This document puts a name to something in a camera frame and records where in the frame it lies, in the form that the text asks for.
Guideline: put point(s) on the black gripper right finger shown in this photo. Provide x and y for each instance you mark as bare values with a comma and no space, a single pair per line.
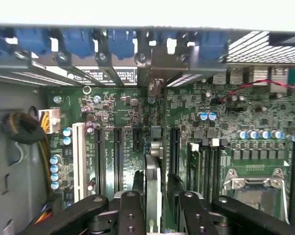
196,215

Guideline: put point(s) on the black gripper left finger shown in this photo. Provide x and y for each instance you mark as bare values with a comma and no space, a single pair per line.
132,215

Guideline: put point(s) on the short black expansion slot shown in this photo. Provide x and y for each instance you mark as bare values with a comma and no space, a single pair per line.
137,139

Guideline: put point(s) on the white expansion slot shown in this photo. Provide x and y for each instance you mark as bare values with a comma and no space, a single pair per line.
79,159

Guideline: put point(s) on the CPU socket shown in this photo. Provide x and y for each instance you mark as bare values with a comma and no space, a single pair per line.
257,195

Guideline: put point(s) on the green motherboard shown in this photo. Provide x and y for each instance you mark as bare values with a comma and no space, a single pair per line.
127,107

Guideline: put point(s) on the white power connector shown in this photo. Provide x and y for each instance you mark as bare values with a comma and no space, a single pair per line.
49,121

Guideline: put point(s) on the open black PC case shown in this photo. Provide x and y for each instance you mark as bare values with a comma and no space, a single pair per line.
211,67

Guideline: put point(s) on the silver rear port block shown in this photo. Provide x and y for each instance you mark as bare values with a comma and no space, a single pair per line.
257,74

